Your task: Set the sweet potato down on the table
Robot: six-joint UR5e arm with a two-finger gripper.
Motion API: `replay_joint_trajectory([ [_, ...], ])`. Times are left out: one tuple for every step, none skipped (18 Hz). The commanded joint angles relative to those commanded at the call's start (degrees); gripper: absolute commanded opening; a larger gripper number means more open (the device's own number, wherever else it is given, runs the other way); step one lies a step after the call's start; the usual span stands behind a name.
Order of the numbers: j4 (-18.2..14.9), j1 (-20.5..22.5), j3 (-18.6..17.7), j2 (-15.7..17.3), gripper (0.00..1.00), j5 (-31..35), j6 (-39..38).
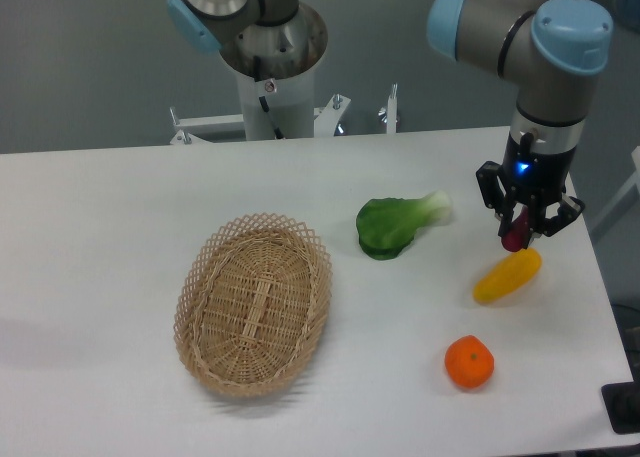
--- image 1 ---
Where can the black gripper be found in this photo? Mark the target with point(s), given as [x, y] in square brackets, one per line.
[529, 177]

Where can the purple sweet potato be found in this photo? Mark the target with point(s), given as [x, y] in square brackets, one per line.
[518, 236]

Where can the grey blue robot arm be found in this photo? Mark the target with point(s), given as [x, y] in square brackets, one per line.
[553, 50]

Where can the yellow mango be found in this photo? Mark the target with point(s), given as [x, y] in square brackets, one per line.
[507, 276]

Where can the green bok choy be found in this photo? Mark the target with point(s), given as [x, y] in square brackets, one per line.
[386, 226]

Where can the orange tangerine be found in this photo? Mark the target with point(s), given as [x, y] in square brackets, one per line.
[468, 362]

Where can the black device at edge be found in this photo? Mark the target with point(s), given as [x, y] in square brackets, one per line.
[622, 405]

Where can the woven wicker basket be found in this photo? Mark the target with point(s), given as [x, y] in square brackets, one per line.
[254, 305]

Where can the white frame at right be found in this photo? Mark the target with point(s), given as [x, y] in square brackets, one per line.
[621, 202]

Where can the white metal base frame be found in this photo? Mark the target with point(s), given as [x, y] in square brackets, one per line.
[270, 112]

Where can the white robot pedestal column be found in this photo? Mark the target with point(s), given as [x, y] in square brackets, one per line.
[274, 68]

